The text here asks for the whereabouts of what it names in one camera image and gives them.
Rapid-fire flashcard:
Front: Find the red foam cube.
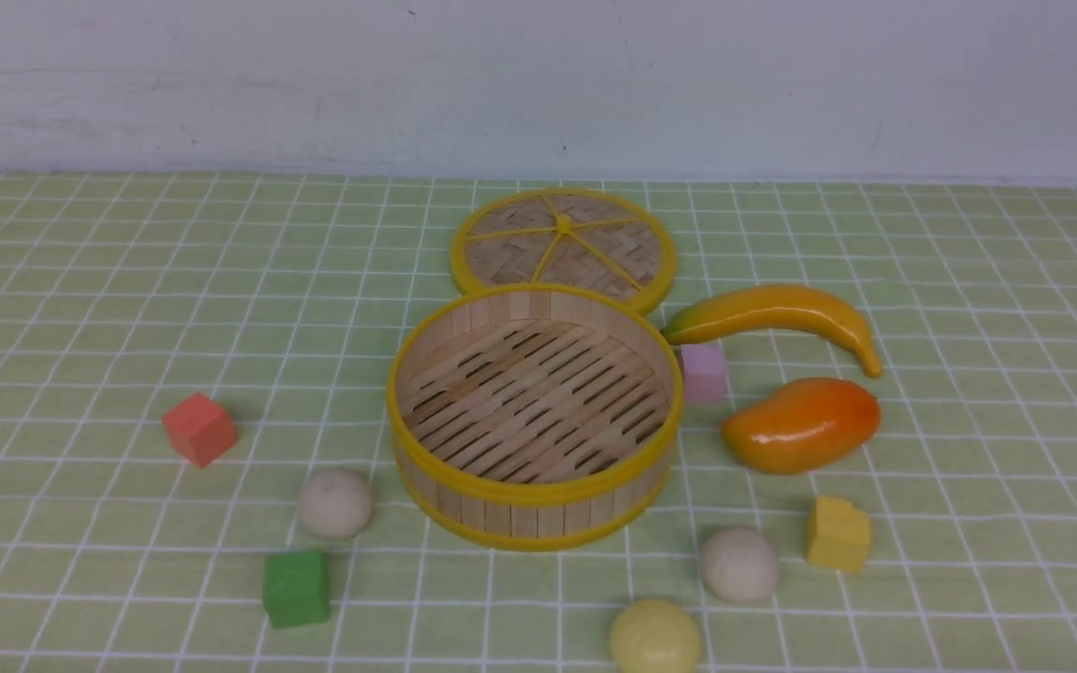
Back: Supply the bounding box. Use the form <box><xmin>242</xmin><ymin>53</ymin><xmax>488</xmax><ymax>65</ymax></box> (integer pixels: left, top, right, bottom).
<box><xmin>162</xmin><ymin>392</ymin><xmax>238</xmax><ymax>468</ymax></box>

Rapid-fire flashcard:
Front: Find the orange toy mango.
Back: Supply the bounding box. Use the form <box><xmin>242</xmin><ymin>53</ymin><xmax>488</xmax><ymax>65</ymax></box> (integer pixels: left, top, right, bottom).
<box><xmin>721</xmin><ymin>378</ymin><xmax>882</xmax><ymax>476</ymax></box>

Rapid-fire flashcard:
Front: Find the pink foam cube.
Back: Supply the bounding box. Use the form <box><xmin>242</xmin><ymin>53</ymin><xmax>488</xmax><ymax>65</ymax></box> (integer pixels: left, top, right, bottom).
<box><xmin>679</xmin><ymin>342</ymin><xmax>729</xmax><ymax>405</ymax></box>

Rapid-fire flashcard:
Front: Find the bamboo steamer tray yellow rim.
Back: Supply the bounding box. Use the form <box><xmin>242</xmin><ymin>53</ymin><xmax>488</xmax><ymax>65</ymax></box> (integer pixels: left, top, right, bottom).
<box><xmin>384</xmin><ymin>284</ymin><xmax>684</xmax><ymax>552</ymax></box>

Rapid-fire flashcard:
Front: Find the yellow bun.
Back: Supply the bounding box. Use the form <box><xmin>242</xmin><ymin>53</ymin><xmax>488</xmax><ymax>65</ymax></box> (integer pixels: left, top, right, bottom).
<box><xmin>610</xmin><ymin>599</ymin><xmax>702</xmax><ymax>672</ymax></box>

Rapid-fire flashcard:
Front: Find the white bun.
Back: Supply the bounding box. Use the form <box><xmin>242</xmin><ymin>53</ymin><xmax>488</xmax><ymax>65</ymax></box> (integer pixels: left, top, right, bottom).
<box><xmin>699</xmin><ymin>525</ymin><xmax>781</xmax><ymax>602</ymax></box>
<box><xmin>296</xmin><ymin>467</ymin><xmax>375</xmax><ymax>539</ymax></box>

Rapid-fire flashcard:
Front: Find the woven bamboo steamer lid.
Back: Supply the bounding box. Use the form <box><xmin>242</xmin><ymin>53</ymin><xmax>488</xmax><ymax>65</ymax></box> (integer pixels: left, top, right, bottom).
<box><xmin>450</xmin><ymin>188</ymin><xmax>677</xmax><ymax>314</ymax></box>

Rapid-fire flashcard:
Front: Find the green foam cube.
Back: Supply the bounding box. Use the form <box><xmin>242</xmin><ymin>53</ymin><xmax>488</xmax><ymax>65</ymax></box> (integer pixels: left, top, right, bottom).
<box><xmin>262</xmin><ymin>549</ymin><xmax>330</xmax><ymax>629</ymax></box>

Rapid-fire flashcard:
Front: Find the green checkered tablecloth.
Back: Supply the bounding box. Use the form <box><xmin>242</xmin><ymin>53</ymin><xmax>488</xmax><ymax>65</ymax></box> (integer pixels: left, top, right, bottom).
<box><xmin>0</xmin><ymin>174</ymin><xmax>1077</xmax><ymax>672</ymax></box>

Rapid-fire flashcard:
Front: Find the yellow toy banana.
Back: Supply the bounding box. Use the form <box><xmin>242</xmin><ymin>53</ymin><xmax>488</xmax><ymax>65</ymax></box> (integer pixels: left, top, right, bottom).
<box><xmin>661</xmin><ymin>284</ymin><xmax>883</xmax><ymax>378</ymax></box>

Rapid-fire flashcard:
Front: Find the yellow foam cube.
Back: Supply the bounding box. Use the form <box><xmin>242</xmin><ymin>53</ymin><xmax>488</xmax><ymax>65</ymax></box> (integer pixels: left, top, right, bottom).
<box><xmin>805</xmin><ymin>494</ymin><xmax>871</xmax><ymax>572</ymax></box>

